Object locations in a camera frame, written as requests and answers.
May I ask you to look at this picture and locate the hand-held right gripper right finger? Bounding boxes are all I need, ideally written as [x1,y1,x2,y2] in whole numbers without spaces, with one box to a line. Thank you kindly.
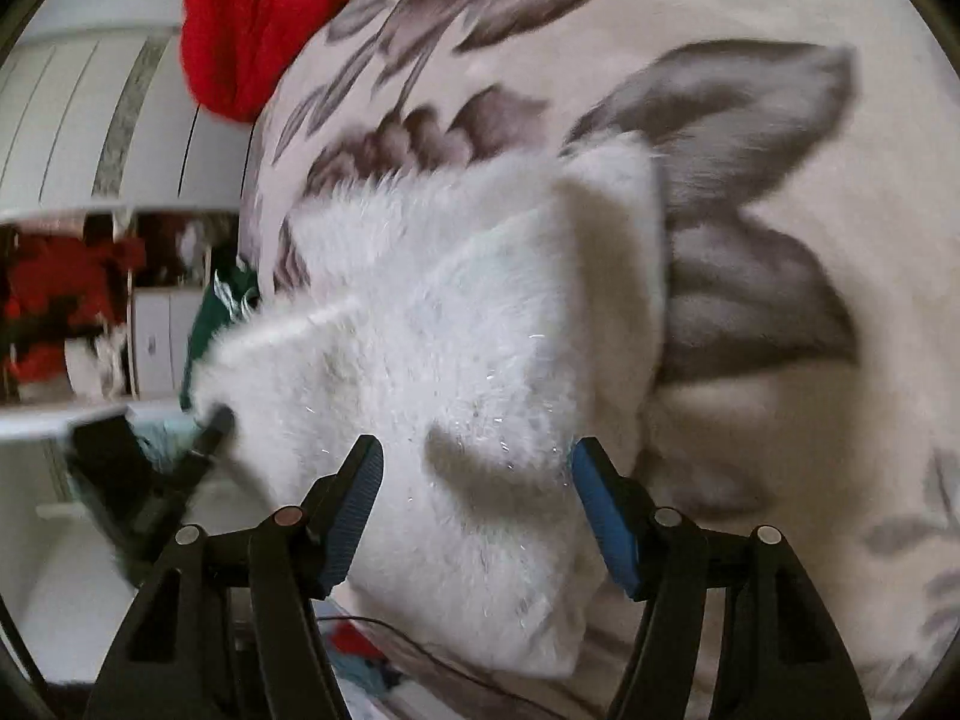
[570,436,871,720]

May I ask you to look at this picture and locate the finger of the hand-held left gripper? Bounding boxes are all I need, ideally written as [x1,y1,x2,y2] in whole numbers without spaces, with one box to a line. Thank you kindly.
[176,405,237,485]

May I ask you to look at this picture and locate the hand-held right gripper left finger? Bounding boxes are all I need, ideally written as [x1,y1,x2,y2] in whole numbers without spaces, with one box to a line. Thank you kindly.
[82,435,385,720]

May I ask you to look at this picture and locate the white fuzzy jacket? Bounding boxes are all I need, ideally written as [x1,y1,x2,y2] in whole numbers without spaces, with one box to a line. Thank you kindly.
[191,131,668,680]

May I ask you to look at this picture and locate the hanging red clothes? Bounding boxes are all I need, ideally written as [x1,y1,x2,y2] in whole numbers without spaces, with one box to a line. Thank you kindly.
[0,232,147,383]

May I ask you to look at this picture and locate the white drawer unit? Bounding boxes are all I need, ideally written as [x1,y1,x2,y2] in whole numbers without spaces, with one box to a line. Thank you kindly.
[131,289,200,398]

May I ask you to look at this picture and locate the green garment with white stripes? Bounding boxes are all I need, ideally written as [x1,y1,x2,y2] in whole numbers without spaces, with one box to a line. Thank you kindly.
[182,266,260,410]

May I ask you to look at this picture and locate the small red cloth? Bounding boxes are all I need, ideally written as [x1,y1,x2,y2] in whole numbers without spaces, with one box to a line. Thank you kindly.
[330,626,391,661]

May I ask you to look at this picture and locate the white wardrobe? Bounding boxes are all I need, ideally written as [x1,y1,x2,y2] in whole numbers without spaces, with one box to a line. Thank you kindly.
[0,26,260,215]

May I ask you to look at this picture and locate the floral bed blanket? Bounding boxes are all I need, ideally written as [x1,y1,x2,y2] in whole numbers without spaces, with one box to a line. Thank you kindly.
[240,0,960,720]

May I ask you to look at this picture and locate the red quilt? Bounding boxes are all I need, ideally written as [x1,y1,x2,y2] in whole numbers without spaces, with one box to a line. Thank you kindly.
[180,0,395,123]

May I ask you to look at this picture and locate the black cable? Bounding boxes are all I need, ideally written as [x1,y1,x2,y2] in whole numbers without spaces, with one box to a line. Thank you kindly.
[315,615,571,720]

